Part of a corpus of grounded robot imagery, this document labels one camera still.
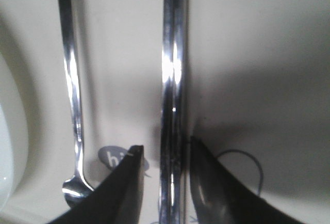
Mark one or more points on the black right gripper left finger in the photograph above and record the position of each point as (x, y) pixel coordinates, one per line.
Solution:
(117, 199)

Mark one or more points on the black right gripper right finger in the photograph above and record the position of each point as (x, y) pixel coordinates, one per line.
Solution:
(218, 197)

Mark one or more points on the steel fork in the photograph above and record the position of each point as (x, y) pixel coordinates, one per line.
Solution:
(76, 189)

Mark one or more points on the steel chopstick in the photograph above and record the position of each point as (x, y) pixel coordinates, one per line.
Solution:
(179, 54)
(165, 192)

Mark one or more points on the white round plate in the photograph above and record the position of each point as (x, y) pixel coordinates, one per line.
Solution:
(14, 135)

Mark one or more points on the cream rabbit serving tray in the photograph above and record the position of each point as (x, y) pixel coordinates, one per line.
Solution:
(257, 95)

